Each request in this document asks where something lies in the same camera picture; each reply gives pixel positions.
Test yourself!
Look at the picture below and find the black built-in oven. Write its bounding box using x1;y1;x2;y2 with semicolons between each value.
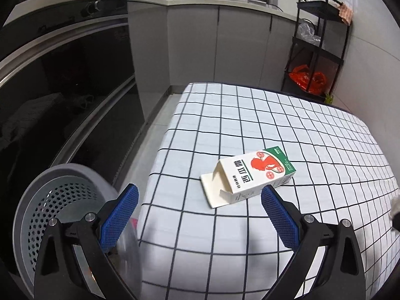
0;0;147;272

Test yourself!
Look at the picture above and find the white black grid tablecloth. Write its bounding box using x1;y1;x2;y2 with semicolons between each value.
134;83;400;300

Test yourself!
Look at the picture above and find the checked orange cloth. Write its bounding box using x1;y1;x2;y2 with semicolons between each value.
337;2;354;25

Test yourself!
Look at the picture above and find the white and green carton box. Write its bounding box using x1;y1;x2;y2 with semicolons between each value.
200;146;297;208

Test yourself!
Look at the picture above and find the black metal shelf rack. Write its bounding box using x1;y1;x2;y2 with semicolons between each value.
281;0;354;102

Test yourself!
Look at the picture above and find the grey kitchen cabinet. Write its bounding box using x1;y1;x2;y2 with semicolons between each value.
126;0;301;97

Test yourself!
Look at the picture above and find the red plastic bag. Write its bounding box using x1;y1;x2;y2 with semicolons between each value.
288;65;327;94

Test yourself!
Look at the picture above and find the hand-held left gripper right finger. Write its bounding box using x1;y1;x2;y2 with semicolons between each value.
260;184;367;300

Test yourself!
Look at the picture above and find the clear plastic bag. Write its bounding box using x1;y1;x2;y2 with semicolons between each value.
297;22;322;43

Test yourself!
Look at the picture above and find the grey perforated plastic basket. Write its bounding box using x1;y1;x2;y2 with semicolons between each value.
12;163;143;300

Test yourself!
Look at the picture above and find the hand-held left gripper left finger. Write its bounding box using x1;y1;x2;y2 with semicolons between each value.
34;184;140;300

